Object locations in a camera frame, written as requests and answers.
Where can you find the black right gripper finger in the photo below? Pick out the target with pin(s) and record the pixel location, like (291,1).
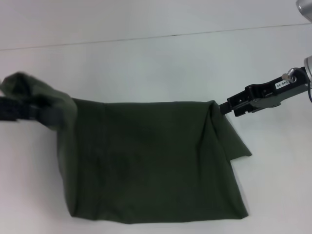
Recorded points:
(240,98)
(246,111)

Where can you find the dark green FREE T-shirt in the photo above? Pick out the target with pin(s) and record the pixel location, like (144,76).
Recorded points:
(146,158)

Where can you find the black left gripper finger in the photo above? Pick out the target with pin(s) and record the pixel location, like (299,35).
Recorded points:
(48,117)

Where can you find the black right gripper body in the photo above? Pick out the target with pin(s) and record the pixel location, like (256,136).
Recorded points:
(280,87)

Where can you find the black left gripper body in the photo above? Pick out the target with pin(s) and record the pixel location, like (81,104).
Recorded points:
(12,112)

